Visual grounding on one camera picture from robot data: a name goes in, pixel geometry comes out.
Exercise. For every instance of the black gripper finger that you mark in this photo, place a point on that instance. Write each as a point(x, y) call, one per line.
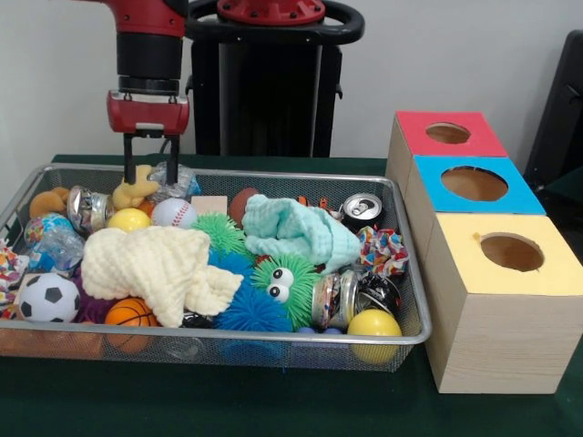
point(173, 159)
point(129, 159)

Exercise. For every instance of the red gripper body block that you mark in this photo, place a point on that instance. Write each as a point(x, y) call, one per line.
point(148, 111)

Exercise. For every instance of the clear plastic packet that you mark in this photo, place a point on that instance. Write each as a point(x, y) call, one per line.
point(187, 179)

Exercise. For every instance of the yellow plush toy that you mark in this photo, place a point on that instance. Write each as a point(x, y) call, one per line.
point(132, 196)

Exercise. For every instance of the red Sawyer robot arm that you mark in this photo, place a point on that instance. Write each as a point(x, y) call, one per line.
point(150, 54)

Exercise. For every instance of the silver mesh bin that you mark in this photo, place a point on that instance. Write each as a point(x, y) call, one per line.
point(228, 350)

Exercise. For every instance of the wooden box with three holes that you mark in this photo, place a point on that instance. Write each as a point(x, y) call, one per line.
point(501, 346)

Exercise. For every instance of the white baseball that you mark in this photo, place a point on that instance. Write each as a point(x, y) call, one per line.
point(175, 213)

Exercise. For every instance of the small yellow ball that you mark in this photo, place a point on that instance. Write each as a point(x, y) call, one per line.
point(129, 219)

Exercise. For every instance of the cream knit cloth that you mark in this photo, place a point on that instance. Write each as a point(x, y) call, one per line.
point(146, 264)

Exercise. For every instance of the mint knit cloth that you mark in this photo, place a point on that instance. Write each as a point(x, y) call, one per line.
point(291, 227)

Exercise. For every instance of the small orange basketball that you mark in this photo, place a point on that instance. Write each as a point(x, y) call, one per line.
point(129, 314)

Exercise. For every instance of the black and white soccer ball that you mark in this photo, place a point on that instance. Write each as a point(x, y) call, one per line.
point(48, 298)

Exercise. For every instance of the green spiky toy with eyes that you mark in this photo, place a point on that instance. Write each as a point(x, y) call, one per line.
point(303, 298)

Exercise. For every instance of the silver soda can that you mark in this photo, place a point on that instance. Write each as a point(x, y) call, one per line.
point(362, 207)

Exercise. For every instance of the dark green table cloth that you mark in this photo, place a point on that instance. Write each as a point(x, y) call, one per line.
point(228, 400)

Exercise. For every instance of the large yellow ball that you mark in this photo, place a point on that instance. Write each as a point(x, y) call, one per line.
point(373, 323)

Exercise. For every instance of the black upright panel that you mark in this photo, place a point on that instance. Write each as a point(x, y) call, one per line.
point(560, 114)

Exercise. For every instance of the green cloth side table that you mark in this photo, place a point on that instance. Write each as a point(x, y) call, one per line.
point(569, 191)

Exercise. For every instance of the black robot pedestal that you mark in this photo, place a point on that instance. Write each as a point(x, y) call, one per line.
point(273, 91)

